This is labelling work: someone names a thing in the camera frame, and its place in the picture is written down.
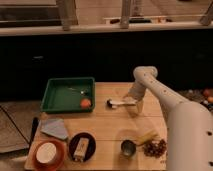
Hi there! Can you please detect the yellow banana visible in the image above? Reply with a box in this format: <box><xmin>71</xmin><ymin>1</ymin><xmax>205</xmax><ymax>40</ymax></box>
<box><xmin>136</xmin><ymin>131</ymin><xmax>157</xmax><ymax>146</ymax></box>

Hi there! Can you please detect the black plate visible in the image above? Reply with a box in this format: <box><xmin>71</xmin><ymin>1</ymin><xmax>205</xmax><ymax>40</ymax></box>
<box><xmin>68</xmin><ymin>132</ymin><xmax>96</xmax><ymax>162</ymax></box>

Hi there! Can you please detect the orange ball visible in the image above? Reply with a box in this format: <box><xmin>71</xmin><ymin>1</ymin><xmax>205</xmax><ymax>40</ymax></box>
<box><xmin>80</xmin><ymin>98</ymin><xmax>91</xmax><ymax>108</ymax></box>

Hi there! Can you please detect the small metal cup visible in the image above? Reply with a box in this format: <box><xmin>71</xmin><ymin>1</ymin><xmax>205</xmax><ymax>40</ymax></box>
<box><xmin>121</xmin><ymin>140</ymin><xmax>136</xmax><ymax>157</ymax></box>

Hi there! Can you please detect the bunch of red grapes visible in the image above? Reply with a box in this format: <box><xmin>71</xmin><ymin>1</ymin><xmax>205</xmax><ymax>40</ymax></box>
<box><xmin>142</xmin><ymin>139</ymin><xmax>167</xmax><ymax>158</ymax></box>

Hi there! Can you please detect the wooden block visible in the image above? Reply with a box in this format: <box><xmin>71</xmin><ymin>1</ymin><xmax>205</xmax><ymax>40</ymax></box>
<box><xmin>73</xmin><ymin>138</ymin><xmax>89</xmax><ymax>161</ymax></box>

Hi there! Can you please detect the blue folded cloth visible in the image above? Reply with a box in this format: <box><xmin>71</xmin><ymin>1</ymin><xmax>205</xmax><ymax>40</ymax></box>
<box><xmin>41</xmin><ymin>119</ymin><xmax>68</xmax><ymax>140</ymax></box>

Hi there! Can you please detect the green plastic tray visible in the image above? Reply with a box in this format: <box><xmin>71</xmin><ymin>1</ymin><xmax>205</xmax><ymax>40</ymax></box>
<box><xmin>41</xmin><ymin>77</ymin><xmax>95</xmax><ymax>113</ymax></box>

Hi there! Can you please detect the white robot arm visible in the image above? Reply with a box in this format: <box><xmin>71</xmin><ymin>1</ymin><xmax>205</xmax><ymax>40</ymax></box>
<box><xmin>128</xmin><ymin>66</ymin><xmax>213</xmax><ymax>171</ymax></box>

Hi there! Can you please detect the white cup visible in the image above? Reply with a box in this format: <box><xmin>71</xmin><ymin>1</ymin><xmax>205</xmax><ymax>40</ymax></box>
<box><xmin>36</xmin><ymin>142</ymin><xmax>57</xmax><ymax>164</ymax></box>

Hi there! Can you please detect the small metal spoon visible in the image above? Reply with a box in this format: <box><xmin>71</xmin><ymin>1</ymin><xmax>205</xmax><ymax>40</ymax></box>
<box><xmin>68</xmin><ymin>87</ymin><xmax>87</xmax><ymax>95</ymax></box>

